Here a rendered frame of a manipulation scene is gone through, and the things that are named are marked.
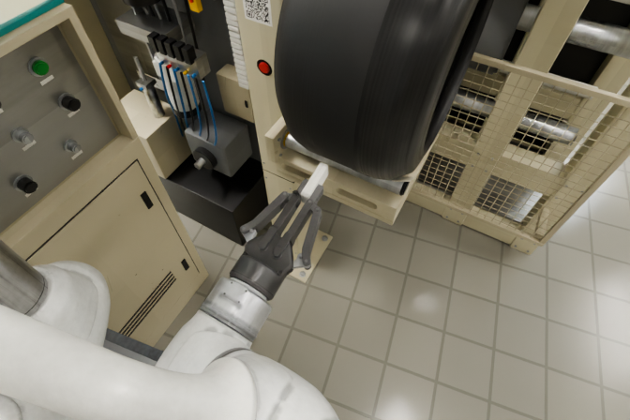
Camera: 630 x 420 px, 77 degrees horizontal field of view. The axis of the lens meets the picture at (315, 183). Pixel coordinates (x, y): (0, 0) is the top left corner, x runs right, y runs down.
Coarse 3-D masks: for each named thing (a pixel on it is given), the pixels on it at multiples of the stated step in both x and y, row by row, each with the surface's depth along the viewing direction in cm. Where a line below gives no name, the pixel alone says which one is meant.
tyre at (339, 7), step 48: (288, 0) 66; (336, 0) 60; (384, 0) 58; (432, 0) 56; (480, 0) 91; (288, 48) 66; (336, 48) 62; (384, 48) 59; (432, 48) 58; (288, 96) 72; (336, 96) 66; (384, 96) 62; (432, 96) 64; (336, 144) 75; (384, 144) 69
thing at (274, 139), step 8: (280, 120) 104; (272, 128) 102; (280, 128) 102; (264, 136) 101; (272, 136) 100; (280, 136) 103; (272, 144) 102; (280, 144) 105; (272, 152) 104; (280, 152) 107; (272, 160) 107
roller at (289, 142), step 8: (288, 136) 104; (288, 144) 105; (296, 144) 104; (304, 152) 103; (320, 160) 103; (328, 160) 101; (344, 168) 100; (360, 176) 99; (368, 176) 98; (376, 184) 98; (384, 184) 96; (392, 184) 96; (400, 184) 95; (408, 184) 96; (400, 192) 95
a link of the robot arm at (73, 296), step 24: (0, 240) 59; (0, 264) 57; (24, 264) 62; (48, 264) 72; (72, 264) 76; (0, 288) 57; (24, 288) 61; (48, 288) 66; (72, 288) 69; (96, 288) 76; (24, 312) 62; (48, 312) 64; (72, 312) 68; (96, 312) 74; (96, 336) 73
